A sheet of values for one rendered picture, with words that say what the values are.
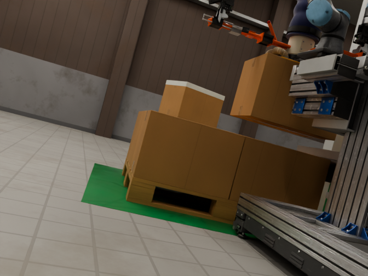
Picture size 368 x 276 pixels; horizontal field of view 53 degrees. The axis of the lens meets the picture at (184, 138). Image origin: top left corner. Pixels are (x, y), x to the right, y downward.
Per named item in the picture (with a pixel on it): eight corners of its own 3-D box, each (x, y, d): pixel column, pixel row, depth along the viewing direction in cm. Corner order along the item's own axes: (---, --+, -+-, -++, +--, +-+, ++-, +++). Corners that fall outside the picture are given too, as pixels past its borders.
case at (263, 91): (303, 137, 277) (317, 85, 277) (334, 141, 238) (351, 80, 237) (229, 115, 265) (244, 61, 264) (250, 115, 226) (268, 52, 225)
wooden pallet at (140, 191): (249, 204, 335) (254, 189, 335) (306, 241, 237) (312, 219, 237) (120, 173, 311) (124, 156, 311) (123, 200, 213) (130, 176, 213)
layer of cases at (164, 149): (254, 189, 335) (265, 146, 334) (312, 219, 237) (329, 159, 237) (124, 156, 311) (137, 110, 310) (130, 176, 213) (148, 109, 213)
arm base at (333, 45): (349, 59, 186) (354, 40, 186) (325, 50, 182) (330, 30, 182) (329, 62, 201) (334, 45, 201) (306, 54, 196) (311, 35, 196)
